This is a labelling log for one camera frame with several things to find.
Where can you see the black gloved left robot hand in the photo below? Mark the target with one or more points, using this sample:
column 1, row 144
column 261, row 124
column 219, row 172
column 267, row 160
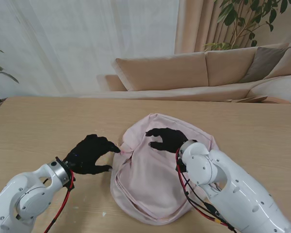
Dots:
column 87, row 155

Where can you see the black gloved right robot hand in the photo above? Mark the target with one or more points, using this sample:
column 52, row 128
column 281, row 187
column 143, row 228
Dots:
column 171, row 140

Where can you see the pale pink backpack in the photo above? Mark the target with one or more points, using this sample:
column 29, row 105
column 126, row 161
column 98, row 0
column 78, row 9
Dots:
column 152, row 182

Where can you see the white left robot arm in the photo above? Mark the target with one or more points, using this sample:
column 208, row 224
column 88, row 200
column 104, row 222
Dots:
column 26, row 194

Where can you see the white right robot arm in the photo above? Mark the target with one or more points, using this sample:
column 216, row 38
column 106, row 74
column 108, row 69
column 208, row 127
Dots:
column 220, row 174

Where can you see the beige sofa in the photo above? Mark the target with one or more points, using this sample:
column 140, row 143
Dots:
column 165, row 72

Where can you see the brown cardboard piece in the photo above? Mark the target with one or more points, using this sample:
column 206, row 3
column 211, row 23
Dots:
column 252, row 99

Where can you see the beige pleated curtain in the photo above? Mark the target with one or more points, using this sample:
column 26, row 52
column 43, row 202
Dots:
column 198, row 29

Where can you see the white sheer curtain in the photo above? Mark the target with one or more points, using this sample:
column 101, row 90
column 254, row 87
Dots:
column 87, row 36

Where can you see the grey sofa cushion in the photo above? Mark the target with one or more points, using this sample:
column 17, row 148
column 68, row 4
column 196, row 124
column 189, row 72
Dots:
column 262, row 63

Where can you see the white sofa cushion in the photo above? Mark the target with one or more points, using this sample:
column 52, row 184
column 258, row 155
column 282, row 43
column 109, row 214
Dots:
column 279, row 87

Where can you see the small green houseplant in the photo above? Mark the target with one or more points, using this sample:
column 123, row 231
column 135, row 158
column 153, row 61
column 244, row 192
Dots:
column 0, row 68

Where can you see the tall green leafy plant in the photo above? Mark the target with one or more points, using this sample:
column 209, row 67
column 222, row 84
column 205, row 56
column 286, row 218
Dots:
column 229, row 17

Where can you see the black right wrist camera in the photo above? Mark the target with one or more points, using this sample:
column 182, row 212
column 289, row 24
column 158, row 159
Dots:
column 181, row 167

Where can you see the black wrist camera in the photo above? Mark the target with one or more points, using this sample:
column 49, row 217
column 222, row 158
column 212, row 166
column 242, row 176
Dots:
column 70, row 186
column 181, row 167

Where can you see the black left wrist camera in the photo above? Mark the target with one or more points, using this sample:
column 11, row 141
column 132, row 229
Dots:
column 70, row 186

